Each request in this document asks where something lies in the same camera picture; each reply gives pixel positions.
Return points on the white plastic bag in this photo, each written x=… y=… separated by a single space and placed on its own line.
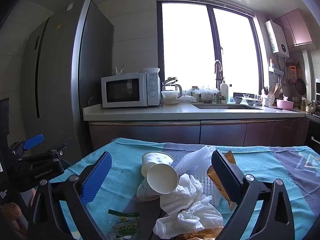
x=187 y=98

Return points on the person's left hand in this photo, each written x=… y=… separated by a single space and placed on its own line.
x=11 y=211

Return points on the steel kitchen faucet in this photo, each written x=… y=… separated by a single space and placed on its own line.
x=218 y=80

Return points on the dark framed kitchen window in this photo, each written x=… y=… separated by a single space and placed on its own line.
x=185 y=42

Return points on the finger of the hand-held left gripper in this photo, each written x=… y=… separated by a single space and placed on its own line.
x=53 y=157
x=32 y=140

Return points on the pink wall cabinet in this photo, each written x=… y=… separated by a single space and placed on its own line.
x=296 y=27

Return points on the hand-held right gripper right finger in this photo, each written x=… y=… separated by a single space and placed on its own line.
x=226 y=177

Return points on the yellow oil bottle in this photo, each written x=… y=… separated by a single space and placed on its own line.
x=303 y=105

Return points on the black frying pan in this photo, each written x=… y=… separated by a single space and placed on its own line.
x=301 y=87

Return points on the white foam net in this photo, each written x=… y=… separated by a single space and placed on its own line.
x=197 y=162

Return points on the grey wall rack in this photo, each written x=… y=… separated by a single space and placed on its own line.
x=277 y=72

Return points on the white bowl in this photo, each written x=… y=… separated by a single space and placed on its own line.
x=151 y=70

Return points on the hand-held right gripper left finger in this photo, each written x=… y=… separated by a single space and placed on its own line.
x=97 y=177

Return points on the small patterned bowl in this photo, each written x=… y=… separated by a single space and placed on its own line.
x=253 y=102
x=237 y=100

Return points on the white dotted utensil holder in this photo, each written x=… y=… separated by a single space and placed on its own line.
x=269 y=100

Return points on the metal strainer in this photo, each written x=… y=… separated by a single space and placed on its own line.
x=290 y=82

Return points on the blue patterned tablecloth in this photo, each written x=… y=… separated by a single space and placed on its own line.
x=262 y=170

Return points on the white tissue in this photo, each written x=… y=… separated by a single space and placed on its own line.
x=197 y=217
x=185 y=195

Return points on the blue patterned paper cup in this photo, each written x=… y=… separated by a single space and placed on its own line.
x=157 y=158
x=162 y=178
x=143 y=192

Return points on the green snack wrapper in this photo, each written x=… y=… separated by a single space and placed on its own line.
x=123 y=226

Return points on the steel kitchen sink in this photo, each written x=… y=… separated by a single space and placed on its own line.
x=225 y=107

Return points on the white soap bottle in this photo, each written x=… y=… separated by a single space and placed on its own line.
x=224 y=92

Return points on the glass kettle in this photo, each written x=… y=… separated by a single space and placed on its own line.
x=175 y=86

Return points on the white microwave oven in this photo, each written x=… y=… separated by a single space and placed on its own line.
x=120 y=90

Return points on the small white figurine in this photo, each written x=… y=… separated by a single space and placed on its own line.
x=118 y=71

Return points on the glass jar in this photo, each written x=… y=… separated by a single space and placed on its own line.
x=194 y=93

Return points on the brown kitchen base cabinets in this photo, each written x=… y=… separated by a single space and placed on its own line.
x=175 y=133

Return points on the clear plastic food container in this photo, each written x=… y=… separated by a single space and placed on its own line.
x=207 y=96

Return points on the grey refrigerator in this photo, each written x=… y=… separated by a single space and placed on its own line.
x=62 y=80

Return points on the white kitchen countertop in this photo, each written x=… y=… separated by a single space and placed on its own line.
x=150 y=111

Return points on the gold foil wrapper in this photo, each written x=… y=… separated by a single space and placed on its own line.
x=218 y=187
x=197 y=233

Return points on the pink basin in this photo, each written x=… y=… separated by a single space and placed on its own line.
x=285 y=104

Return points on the round suction hook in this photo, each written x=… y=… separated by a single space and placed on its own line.
x=90 y=101

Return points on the white water heater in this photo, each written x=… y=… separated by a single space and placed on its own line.
x=277 y=38

